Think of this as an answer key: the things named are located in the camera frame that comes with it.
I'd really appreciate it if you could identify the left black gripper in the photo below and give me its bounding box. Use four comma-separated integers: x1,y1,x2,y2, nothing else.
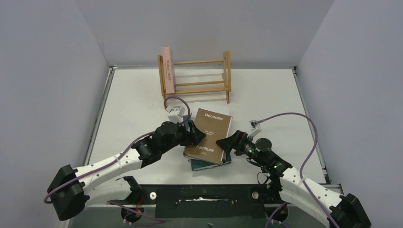
161,121,205,154

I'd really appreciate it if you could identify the brown Decorate Furniture book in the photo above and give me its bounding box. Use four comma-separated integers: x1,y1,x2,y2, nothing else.
183,108,232,165

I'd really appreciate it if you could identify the grey white book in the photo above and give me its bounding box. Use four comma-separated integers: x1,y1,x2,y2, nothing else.
192,101,231,164

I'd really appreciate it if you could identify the teal Humor book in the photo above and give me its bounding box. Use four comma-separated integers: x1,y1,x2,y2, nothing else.
183,117,232,171

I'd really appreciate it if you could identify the pink Warm Chord book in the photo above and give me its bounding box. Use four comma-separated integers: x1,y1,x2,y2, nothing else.
162,46,175,94

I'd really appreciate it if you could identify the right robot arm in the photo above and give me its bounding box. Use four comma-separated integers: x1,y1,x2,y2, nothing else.
216,130,372,228

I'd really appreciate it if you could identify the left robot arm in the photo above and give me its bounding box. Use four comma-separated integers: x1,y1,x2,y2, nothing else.
44,120,206,221

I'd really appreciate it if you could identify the wooden book rack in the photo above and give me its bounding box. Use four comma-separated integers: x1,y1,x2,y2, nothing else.
157,50,232,103

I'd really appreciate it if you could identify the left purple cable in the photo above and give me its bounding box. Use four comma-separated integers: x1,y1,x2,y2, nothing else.
43,95,192,204

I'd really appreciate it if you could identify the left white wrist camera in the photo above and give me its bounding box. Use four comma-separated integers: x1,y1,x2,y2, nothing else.
165,106,185,124

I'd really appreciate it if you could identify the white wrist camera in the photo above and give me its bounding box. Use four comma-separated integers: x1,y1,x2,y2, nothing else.
165,106,185,124
248,120,261,138

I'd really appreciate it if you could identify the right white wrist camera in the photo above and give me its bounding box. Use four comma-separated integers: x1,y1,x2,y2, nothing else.
248,120,261,138

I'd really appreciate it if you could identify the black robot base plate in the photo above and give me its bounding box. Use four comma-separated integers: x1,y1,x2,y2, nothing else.
108,184,284,228

